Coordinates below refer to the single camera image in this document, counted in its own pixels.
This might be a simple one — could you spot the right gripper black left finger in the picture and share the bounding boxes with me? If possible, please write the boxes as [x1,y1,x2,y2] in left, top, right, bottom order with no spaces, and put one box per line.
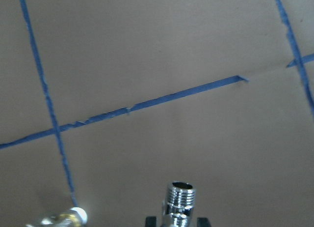
[145,216,159,227]

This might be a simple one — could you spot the white brass PPR fitting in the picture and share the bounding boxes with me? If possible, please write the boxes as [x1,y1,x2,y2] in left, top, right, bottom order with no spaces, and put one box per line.
[25,207,88,227]

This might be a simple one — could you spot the metal valve fitting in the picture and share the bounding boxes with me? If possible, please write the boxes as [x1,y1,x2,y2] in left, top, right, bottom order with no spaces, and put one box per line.
[161,181,196,227]

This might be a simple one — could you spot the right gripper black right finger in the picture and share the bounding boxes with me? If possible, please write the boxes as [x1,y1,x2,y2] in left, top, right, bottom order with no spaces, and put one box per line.
[190,217,211,227]

